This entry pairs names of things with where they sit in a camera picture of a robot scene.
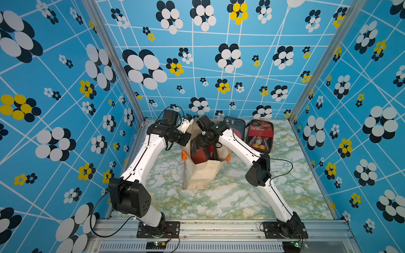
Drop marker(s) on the green circuit board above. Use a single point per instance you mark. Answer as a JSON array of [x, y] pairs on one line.
[[156, 246], [292, 247]]

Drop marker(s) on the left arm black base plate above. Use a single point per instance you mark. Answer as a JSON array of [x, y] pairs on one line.
[[166, 230]]

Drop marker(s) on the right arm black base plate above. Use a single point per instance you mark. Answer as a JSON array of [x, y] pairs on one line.
[[278, 230]]

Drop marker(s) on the right green circuit board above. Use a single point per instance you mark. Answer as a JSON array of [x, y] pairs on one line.
[[292, 247]]

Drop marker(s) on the beige canvas bag orange handles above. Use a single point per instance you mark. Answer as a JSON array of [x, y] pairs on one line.
[[200, 176]]

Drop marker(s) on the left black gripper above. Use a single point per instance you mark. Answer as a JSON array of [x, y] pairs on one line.
[[186, 136]]

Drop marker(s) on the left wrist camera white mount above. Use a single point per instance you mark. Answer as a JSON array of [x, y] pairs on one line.
[[186, 122]]

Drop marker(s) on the left green circuit board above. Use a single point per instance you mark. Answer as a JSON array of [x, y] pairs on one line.
[[156, 246]]

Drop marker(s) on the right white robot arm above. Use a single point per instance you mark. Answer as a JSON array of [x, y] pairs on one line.
[[258, 174]]

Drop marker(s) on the aluminium front rail frame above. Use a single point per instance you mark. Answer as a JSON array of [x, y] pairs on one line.
[[231, 236]]

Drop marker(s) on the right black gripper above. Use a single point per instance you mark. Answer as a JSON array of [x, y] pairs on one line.
[[212, 143]]

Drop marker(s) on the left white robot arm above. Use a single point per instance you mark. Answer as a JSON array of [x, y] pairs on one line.
[[128, 193]]

